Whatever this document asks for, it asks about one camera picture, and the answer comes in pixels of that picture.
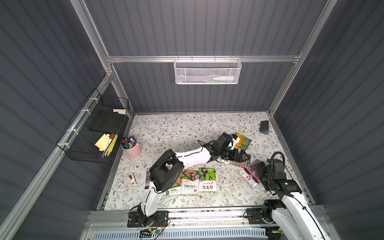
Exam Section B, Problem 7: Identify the magenta zinnia seed packet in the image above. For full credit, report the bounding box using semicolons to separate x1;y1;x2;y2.
239;160;266;189

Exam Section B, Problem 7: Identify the green leaf purple seed packet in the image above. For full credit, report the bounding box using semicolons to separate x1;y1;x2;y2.
199;168;217;192

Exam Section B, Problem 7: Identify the sunflowers moss rose seed packet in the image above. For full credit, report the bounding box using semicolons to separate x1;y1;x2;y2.
181;170;199;196

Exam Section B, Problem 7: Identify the purple pink flower seed packet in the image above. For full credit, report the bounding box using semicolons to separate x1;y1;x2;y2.
145;168;151;190

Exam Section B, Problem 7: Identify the pink flowers white seed packet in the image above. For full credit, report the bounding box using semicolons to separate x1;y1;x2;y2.
229;155;251;168

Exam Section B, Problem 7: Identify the mixed ranunculus seed packet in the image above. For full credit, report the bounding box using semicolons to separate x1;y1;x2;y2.
166;175;182;196

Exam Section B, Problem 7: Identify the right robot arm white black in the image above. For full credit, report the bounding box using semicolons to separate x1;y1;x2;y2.
257;152;330;240

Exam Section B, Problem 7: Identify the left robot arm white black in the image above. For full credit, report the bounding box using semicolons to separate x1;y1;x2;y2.
137;133;250;219

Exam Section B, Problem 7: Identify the yellow marigold seed packet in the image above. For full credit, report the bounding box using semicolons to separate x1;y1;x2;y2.
236;133;252;151

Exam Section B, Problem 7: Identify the black phone-like device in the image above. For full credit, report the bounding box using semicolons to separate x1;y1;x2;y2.
259;120;270;135

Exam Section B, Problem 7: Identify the white tube in basket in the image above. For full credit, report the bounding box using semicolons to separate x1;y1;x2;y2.
213;76;235;83

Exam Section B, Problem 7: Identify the pink pen cup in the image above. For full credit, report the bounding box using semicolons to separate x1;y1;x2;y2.
121;136;142;159

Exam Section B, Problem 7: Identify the yellow sticky note pad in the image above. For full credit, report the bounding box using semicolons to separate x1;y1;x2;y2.
95;134;110;152

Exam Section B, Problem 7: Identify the aluminium front rail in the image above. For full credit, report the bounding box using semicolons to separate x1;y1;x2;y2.
83;206;260;233

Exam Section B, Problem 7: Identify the white wire mesh basket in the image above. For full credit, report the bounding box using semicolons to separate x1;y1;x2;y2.
173;58;242;85

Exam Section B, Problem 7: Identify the black wire wall basket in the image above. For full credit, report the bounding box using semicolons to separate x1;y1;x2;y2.
57;90;130;164

